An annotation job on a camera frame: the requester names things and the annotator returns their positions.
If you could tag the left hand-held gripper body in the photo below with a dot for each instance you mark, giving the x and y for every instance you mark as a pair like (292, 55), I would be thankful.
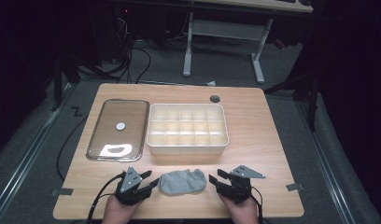
(129, 194)

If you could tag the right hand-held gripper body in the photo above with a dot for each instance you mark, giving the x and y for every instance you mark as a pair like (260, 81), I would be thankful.
(238, 189)

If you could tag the gray sock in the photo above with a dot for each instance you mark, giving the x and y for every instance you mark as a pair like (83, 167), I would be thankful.
(182, 183)

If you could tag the white compartment storage box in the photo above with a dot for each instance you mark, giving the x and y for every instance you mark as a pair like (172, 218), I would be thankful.
(187, 150)

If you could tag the person's left hand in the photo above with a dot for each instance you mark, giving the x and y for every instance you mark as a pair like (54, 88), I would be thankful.
(117, 213)

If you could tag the person's right hand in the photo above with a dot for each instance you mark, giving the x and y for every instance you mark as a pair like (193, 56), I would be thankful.
(244, 213)

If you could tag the transparent plastic box lid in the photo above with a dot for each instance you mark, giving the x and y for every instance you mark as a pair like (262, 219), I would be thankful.
(117, 112)

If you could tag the white paper scrap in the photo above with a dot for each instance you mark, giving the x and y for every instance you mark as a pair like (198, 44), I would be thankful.
(211, 83)

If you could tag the black metal stand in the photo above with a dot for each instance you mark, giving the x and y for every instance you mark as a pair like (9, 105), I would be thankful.
(58, 84)
(311, 99)

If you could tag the small red object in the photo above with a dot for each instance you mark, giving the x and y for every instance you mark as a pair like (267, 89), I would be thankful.
(279, 44)

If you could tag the metal floor rail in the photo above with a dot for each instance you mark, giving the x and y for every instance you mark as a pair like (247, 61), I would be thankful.
(327, 165)
(26, 161)

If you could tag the white metal frame desk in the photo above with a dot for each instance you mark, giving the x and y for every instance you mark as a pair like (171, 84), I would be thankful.
(226, 29)

